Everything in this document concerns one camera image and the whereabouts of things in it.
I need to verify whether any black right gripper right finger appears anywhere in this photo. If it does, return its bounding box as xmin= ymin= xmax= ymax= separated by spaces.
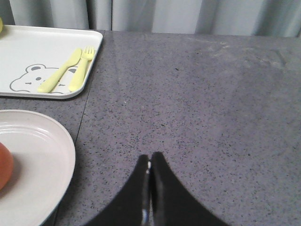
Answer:
xmin=151 ymin=152 xmax=227 ymax=226

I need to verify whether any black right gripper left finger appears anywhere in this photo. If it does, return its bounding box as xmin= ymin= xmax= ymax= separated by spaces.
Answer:
xmin=88 ymin=154 xmax=151 ymax=226

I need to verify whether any beige round plate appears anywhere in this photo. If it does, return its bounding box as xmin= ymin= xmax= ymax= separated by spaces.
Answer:
xmin=0 ymin=110 xmax=75 ymax=226

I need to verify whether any orange tangerine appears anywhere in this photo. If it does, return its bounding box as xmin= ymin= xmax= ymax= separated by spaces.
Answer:
xmin=0 ymin=143 xmax=14 ymax=190

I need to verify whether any white bear-print tray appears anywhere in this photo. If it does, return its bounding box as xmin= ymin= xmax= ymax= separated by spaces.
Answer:
xmin=0 ymin=24 xmax=103 ymax=99

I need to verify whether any yellow plastic fork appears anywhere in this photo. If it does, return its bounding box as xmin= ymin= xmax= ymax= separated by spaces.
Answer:
xmin=68 ymin=46 xmax=95 ymax=92

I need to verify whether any yellow plastic knife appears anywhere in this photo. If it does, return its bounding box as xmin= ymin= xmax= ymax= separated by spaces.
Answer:
xmin=37 ymin=48 xmax=82 ymax=93

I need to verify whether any grey curtain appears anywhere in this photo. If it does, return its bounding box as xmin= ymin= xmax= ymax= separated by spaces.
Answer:
xmin=0 ymin=0 xmax=301 ymax=37

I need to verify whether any right yellow lemon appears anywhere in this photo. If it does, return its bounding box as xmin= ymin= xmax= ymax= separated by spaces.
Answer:
xmin=0 ymin=17 xmax=3 ymax=33

